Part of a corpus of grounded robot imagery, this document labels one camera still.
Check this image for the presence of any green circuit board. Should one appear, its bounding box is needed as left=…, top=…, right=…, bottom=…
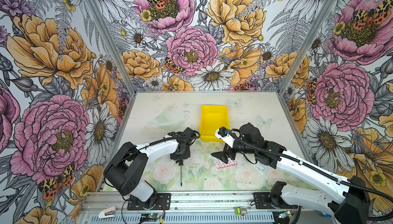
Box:
left=139, top=213, right=163, bottom=223

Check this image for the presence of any aluminium front rail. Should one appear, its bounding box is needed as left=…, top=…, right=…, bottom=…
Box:
left=78, top=191, right=304, bottom=224

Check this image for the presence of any pink patterned sticker sheet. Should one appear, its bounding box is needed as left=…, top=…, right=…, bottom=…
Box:
left=215, top=159, right=238, bottom=169

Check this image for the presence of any orange black handled screwdriver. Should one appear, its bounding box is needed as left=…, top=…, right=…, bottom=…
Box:
left=179, top=160, right=183, bottom=187

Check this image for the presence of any small green display module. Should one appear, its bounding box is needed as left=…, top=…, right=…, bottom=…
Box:
left=235, top=207, right=248, bottom=216

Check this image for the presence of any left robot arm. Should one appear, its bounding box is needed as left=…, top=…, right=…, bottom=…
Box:
left=103, top=128, right=201, bottom=208

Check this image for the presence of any white blue plastic packet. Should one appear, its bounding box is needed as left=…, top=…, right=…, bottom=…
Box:
left=253, top=162, right=267, bottom=175

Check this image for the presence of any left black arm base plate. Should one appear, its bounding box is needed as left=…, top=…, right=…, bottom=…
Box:
left=127, top=193, right=172, bottom=211

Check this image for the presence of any right black corrugated cable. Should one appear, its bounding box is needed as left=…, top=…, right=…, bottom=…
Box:
left=225, top=128, right=393, bottom=222

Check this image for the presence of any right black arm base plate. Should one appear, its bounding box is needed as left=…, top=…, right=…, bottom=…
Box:
left=252, top=192, right=298, bottom=209

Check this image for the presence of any yellow plastic bin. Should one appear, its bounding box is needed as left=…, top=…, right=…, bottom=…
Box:
left=200, top=105, right=229, bottom=143

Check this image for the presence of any white pink stapler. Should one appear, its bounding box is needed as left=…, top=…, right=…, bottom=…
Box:
left=98, top=207, right=116, bottom=219

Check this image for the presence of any clear glass bowl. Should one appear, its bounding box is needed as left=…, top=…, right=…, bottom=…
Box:
left=151, top=108, right=190, bottom=131

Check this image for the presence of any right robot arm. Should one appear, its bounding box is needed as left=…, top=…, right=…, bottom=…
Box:
left=212, top=123, right=393, bottom=224

